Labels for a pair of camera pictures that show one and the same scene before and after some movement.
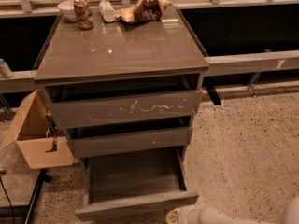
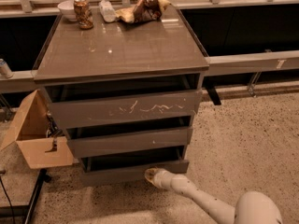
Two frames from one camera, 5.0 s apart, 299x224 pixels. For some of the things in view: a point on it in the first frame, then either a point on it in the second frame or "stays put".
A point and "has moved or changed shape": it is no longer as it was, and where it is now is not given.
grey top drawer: x=78 y=113 stays put
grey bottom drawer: x=135 y=182 has moved or changed shape
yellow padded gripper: x=191 y=216 to x=163 y=180
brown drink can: x=83 y=13 stays put
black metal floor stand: x=28 y=210 stays put
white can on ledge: x=5 y=70 stays put
